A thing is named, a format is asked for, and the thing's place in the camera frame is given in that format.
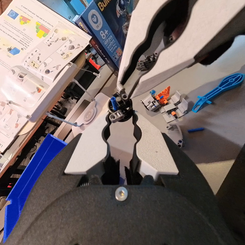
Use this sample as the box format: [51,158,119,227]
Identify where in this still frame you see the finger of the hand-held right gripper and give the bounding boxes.
[117,0,171,86]
[127,0,245,98]

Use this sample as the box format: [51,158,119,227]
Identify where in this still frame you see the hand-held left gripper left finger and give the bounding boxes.
[64,113,111,175]

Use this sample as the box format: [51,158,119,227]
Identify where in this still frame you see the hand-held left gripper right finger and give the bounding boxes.
[132,112,179,177]

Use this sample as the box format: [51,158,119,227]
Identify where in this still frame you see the grey curved panel block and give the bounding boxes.
[166,123,184,148]

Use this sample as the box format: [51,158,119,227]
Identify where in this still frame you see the light blue plastic strip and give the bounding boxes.
[192,73,245,113]

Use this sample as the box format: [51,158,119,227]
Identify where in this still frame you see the black round core blue pin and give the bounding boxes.
[108,93,133,123]

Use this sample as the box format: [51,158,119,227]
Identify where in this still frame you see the blue robot kit box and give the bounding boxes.
[76,0,138,71]

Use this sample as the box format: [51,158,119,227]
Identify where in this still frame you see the grey orange tracked toy robot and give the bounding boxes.
[136,53,159,71]

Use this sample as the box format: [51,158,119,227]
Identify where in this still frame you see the blue tipped zip tie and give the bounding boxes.
[46,112,81,127]

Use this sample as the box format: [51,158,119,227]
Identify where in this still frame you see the dark red robot kit box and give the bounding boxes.
[75,16,119,77]

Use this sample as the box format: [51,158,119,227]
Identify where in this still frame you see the blue plastic bin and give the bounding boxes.
[3,133,68,242]

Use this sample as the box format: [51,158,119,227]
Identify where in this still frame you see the small grey panel orange pin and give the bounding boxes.
[163,91,189,123]

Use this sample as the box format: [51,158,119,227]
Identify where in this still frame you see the white zip tie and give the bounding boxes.
[69,62,101,78]

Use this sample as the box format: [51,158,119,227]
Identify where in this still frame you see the white instruction sheet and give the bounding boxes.
[0,4,93,153]

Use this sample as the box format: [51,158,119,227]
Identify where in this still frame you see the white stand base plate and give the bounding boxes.
[56,93,107,142]

